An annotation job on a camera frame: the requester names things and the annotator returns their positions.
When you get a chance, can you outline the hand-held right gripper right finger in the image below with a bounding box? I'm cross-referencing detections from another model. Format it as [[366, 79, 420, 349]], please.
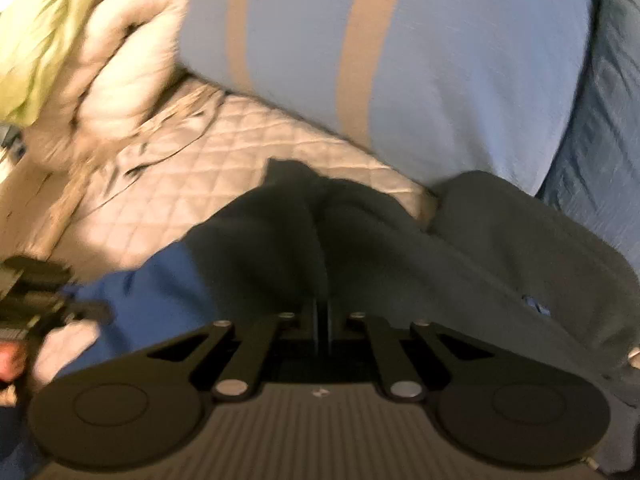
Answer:
[[325, 297, 495, 403]]

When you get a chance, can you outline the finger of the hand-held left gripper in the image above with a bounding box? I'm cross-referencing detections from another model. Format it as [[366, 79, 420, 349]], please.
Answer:
[[60, 286, 114, 330]]

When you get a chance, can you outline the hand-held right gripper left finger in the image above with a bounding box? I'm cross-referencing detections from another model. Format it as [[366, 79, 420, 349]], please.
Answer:
[[147, 297, 322, 404]]

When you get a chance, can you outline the person's left hand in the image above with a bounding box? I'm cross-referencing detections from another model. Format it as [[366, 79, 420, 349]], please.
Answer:
[[0, 339, 28, 383]]

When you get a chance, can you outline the cream lace-trimmed cloth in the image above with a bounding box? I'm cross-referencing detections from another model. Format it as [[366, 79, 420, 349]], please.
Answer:
[[45, 80, 226, 261]]

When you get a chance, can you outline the white puffy comforter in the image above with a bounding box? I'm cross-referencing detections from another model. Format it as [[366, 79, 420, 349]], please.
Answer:
[[30, 0, 201, 171]]

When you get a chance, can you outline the light green cloth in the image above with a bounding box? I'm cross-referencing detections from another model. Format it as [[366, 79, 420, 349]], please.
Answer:
[[0, 0, 118, 127]]

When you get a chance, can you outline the blue grey-striped pillow with stain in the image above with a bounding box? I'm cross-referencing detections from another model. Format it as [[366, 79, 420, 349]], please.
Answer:
[[177, 0, 598, 197]]

